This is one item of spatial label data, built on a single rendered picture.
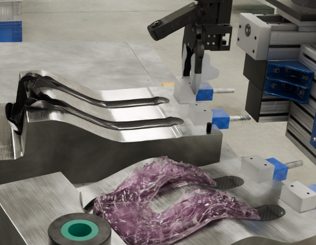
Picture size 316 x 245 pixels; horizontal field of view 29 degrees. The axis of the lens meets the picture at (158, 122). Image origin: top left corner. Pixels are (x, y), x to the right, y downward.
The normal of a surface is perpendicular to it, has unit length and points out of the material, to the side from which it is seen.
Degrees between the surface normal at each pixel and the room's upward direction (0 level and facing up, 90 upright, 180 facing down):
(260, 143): 0
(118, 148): 90
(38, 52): 0
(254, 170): 90
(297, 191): 0
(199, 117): 90
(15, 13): 90
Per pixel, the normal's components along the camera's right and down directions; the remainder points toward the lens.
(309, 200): 0.53, 0.39
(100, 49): 0.07, -0.91
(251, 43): -0.96, 0.04
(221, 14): 0.25, 0.42
